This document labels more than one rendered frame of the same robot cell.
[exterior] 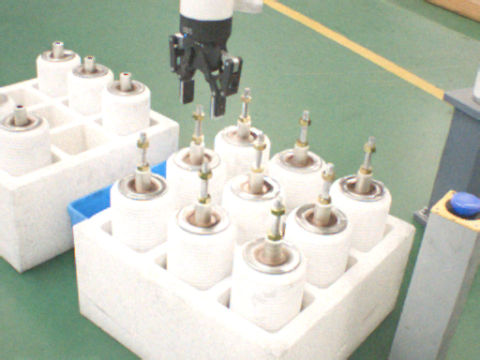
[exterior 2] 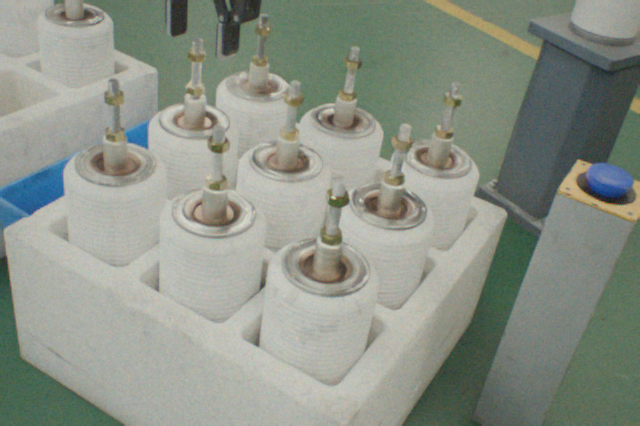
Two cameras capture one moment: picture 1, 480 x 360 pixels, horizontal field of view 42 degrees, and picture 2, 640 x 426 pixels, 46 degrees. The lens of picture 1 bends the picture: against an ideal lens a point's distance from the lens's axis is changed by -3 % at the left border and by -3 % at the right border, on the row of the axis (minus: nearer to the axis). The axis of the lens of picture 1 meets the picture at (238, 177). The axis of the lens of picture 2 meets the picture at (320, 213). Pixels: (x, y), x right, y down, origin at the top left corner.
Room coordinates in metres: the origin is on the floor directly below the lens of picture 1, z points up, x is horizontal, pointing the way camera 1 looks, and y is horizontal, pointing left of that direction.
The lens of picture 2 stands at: (0.18, 0.05, 0.65)
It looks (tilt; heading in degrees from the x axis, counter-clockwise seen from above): 35 degrees down; 349
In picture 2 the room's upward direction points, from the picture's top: 9 degrees clockwise
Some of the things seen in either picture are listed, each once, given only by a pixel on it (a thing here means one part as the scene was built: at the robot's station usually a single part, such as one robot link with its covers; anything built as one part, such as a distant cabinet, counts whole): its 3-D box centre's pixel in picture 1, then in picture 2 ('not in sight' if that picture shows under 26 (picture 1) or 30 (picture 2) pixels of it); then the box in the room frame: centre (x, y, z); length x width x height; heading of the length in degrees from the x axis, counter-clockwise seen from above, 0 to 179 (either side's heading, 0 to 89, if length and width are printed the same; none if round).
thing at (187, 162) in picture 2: (194, 207); (191, 191); (0.90, 0.07, 0.16); 0.10 x 0.10 x 0.18
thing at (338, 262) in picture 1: (312, 269); (371, 278); (0.76, -0.12, 0.16); 0.10 x 0.10 x 0.18
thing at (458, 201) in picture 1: (465, 205); (607, 182); (0.71, -0.30, 0.32); 0.04 x 0.04 x 0.02
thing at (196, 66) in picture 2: (198, 127); (196, 73); (0.90, 0.07, 0.31); 0.01 x 0.01 x 0.08; 24
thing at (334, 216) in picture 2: (276, 223); (334, 218); (0.66, -0.05, 0.30); 0.01 x 0.01 x 0.08; 65
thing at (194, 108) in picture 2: (197, 152); (195, 110); (0.90, 0.07, 0.26); 0.02 x 0.02 x 0.03
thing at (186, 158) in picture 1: (196, 159); (194, 121); (0.90, 0.07, 0.25); 0.08 x 0.08 x 0.01
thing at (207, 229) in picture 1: (202, 218); (214, 212); (0.73, 0.04, 0.25); 0.08 x 0.08 x 0.01
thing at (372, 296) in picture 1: (246, 271); (271, 281); (0.83, -0.03, 0.09); 0.39 x 0.39 x 0.18; 54
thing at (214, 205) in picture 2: (202, 211); (215, 200); (0.73, 0.04, 0.26); 0.02 x 0.02 x 0.03
